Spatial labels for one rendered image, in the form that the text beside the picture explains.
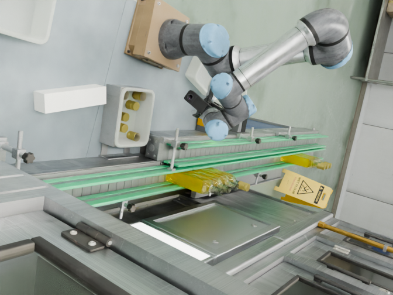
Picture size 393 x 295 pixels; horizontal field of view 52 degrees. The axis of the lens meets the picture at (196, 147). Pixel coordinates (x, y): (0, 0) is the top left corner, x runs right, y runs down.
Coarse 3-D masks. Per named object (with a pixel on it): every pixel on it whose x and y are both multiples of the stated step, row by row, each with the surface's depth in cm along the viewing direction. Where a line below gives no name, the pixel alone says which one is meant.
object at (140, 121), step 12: (120, 96) 144; (120, 108) 144; (144, 108) 159; (120, 120) 146; (132, 120) 161; (144, 120) 159; (120, 132) 157; (144, 132) 160; (120, 144) 150; (132, 144) 154; (144, 144) 159
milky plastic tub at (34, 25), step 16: (0, 0) 111; (16, 0) 115; (32, 0) 118; (48, 0) 117; (0, 16) 112; (16, 16) 116; (32, 16) 120; (48, 16) 117; (0, 32) 106; (16, 32) 117; (32, 32) 120; (48, 32) 117
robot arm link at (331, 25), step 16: (304, 16) 127; (320, 16) 124; (336, 16) 125; (288, 32) 128; (304, 32) 125; (320, 32) 125; (336, 32) 126; (272, 48) 127; (288, 48) 126; (304, 48) 128; (256, 64) 128; (272, 64) 128; (224, 80) 127; (240, 80) 128; (256, 80) 130; (224, 96) 129; (240, 96) 134
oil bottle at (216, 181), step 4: (192, 172) 168; (196, 172) 168; (200, 172) 169; (204, 176) 164; (208, 176) 164; (212, 176) 166; (212, 180) 162; (216, 180) 162; (220, 180) 164; (216, 184) 162
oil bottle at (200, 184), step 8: (168, 176) 168; (176, 176) 165; (184, 176) 163; (192, 176) 161; (200, 176) 163; (184, 184) 163; (192, 184) 160; (200, 184) 158; (208, 184) 157; (200, 192) 158; (208, 192) 158
